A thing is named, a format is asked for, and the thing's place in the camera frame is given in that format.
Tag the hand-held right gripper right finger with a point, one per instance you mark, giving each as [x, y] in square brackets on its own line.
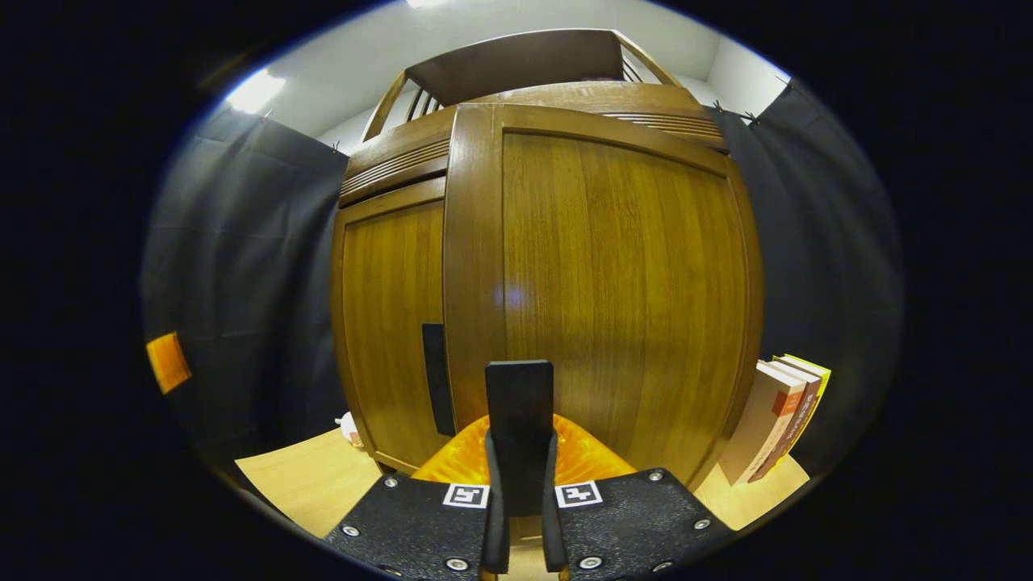
[554, 541]

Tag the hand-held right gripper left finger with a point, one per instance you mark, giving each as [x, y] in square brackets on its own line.
[496, 541]

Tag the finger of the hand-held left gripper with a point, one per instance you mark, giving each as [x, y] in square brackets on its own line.
[168, 363]

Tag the wooden shoe cabinet door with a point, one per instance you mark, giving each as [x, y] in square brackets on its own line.
[387, 323]
[629, 290]

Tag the wooden double-door shoe cabinet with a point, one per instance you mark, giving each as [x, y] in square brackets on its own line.
[516, 64]

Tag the black backdrop cloth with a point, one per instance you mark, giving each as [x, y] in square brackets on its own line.
[242, 266]

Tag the small white cup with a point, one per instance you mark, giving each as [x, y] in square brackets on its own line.
[352, 429]

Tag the white and orange book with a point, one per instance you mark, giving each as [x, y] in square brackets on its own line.
[759, 428]

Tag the yellow book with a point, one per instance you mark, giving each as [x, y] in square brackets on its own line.
[819, 383]

